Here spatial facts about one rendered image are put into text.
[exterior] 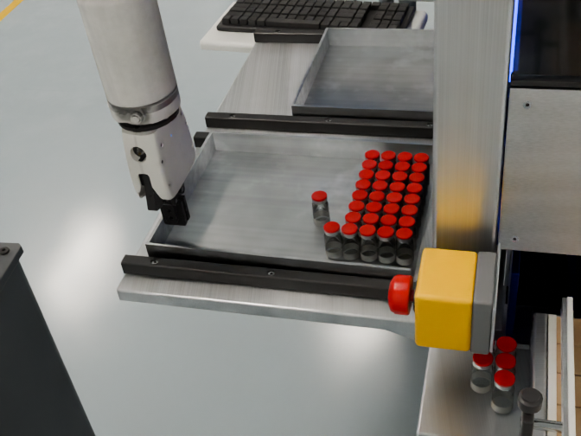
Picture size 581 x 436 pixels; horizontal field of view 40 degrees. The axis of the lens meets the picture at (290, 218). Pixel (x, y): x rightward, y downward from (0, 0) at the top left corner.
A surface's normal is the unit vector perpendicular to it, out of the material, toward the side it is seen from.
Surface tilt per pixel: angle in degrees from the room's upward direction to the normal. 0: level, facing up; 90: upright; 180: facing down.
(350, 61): 0
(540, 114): 90
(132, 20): 90
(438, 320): 90
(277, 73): 0
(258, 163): 0
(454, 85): 90
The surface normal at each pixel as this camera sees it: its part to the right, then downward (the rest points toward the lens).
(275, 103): -0.11, -0.77
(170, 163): 0.94, 0.11
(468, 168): -0.24, 0.64
